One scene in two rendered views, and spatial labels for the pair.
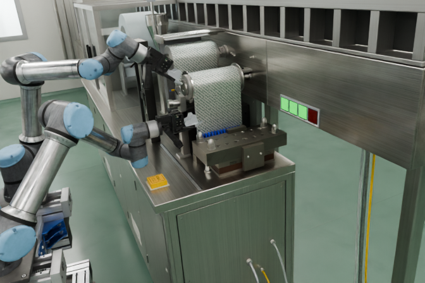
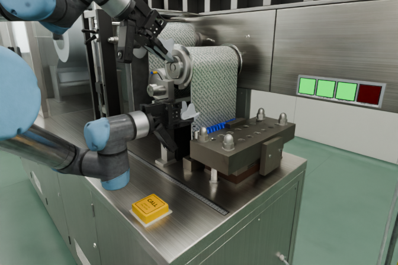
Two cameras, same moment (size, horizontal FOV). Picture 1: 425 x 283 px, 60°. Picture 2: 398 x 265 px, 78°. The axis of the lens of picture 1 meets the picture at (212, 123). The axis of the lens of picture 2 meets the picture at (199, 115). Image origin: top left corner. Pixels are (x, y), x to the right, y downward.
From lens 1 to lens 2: 0.94 m
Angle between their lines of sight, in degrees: 20
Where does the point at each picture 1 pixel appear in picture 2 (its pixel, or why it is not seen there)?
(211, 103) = (209, 89)
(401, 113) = not seen: outside the picture
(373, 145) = not seen: outside the picture
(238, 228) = (257, 255)
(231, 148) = (253, 145)
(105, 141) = (54, 148)
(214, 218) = (238, 250)
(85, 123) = (18, 99)
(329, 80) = not seen: outside the picture
